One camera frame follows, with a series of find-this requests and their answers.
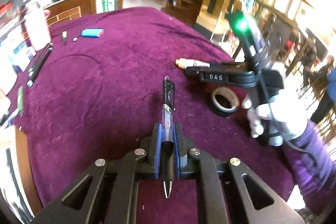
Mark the black clear gel pen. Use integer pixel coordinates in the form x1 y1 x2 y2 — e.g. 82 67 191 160
161 76 175 199

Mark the purple sleeved right forearm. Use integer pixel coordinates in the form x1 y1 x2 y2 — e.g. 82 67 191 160
283 121 335 215

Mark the right white gloved hand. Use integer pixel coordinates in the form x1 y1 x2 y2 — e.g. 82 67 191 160
241 62 308 140

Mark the black tape roll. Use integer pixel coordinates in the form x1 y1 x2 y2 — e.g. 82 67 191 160
210 87 240 118

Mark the purple velvet tablecloth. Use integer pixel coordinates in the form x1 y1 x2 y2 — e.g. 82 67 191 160
7 6 297 224

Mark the blue rectangular eraser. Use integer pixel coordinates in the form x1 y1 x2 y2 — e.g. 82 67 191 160
81 28 104 38

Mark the green marker pen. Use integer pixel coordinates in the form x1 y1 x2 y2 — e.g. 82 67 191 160
17 86 24 114

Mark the black markers group on table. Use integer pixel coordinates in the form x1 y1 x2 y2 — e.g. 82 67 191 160
27 43 54 88

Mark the pink woven cup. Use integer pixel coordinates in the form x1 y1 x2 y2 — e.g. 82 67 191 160
24 6 51 51

